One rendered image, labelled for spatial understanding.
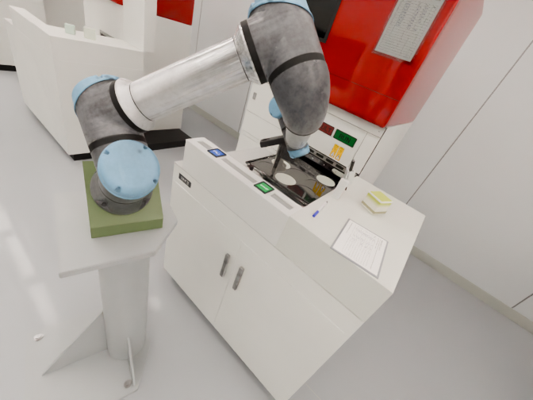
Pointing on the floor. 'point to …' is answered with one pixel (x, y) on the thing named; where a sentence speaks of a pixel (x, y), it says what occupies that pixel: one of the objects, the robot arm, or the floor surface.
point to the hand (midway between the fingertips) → (272, 171)
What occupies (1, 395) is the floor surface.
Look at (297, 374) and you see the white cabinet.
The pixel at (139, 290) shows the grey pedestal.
